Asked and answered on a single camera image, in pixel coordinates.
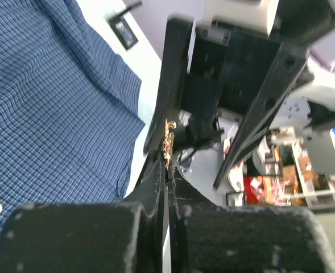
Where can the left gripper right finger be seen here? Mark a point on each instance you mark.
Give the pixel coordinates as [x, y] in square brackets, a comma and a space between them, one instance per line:
[205, 237]

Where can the round blue badge pin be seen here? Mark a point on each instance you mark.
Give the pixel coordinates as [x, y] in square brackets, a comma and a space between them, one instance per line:
[126, 33]

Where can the blue plaid button shirt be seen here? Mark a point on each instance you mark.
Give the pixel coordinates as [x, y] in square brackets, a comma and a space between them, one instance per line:
[68, 109]

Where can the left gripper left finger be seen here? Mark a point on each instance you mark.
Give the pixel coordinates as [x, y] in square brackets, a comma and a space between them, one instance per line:
[126, 236]

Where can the gold flower brooch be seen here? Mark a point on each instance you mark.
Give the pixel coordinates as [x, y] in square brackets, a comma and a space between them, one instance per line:
[167, 145]

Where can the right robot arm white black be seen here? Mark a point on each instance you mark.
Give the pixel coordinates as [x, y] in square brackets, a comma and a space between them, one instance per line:
[311, 103]

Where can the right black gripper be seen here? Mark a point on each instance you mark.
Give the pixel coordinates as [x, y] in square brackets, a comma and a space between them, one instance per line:
[245, 74]

